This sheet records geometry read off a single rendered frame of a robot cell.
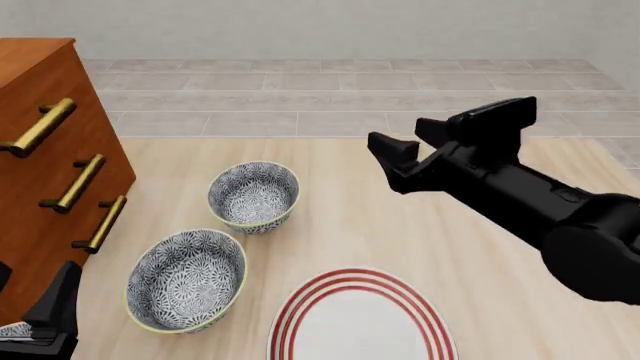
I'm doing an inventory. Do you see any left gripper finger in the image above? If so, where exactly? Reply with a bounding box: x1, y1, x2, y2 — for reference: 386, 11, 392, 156
0, 261, 14, 294
21, 260, 83, 336

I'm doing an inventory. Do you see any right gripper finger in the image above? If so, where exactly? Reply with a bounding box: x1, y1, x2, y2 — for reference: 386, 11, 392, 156
414, 117, 455, 149
367, 131, 421, 195

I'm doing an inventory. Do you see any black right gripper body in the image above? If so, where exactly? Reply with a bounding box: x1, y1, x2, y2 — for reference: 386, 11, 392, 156
394, 137, 522, 195

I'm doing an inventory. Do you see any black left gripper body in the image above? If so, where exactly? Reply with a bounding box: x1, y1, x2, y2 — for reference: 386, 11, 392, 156
0, 328, 79, 360

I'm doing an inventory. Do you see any patterned black white bowl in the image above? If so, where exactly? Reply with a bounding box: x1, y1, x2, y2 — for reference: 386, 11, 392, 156
207, 160, 302, 236
124, 228, 249, 336

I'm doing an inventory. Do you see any white plate with red rings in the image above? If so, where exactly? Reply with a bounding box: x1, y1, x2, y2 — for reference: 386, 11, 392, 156
266, 266, 459, 360

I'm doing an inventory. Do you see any wooden cabinet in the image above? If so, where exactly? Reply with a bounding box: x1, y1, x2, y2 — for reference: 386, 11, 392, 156
0, 36, 138, 328

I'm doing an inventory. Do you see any brass drawer handle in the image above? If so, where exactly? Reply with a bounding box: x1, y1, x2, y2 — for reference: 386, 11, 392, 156
71, 194, 128, 255
38, 153, 107, 215
0, 97, 78, 159

